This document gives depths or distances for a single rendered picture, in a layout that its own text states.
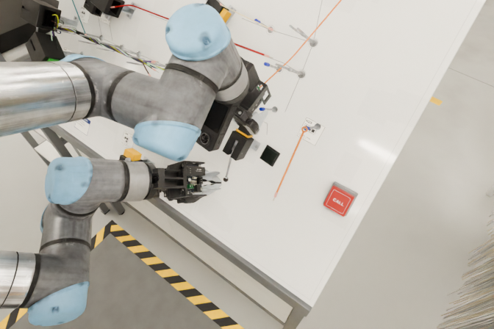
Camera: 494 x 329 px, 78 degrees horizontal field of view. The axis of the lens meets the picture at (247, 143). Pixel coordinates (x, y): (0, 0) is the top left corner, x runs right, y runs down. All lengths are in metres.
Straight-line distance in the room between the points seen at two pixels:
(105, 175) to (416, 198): 1.96
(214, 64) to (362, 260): 1.64
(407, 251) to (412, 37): 1.50
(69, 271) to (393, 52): 0.69
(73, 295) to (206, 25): 0.43
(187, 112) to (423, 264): 1.80
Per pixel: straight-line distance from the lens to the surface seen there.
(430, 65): 0.70
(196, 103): 0.38
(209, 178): 0.73
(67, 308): 0.56
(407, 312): 1.90
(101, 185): 0.55
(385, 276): 1.92
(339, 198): 0.69
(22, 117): 0.38
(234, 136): 0.69
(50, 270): 0.56
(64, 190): 0.54
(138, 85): 0.41
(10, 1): 1.64
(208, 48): 0.38
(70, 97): 0.41
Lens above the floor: 1.69
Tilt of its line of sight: 49 degrees down
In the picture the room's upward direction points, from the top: 1 degrees clockwise
